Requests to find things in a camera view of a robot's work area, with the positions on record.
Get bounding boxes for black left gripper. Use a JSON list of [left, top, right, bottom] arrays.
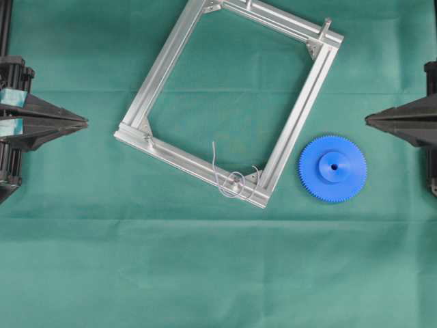
[[1, 56, 87, 186]]

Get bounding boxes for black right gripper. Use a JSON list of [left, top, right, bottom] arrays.
[[364, 60, 437, 196]]

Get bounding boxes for blue plastic gear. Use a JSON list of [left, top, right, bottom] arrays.
[[298, 135, 367, 203]]

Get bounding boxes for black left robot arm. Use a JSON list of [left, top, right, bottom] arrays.
[[1, 1, 87, 197]]

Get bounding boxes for green table cloth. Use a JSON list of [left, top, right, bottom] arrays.
[[1, 1, 436, 327]]

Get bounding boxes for aluminium profile frame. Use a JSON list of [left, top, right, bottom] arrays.
[[114, 0, 344, 208]]

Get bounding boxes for thin grey wire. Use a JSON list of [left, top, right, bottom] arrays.
[[208, 141, 263, 200]]

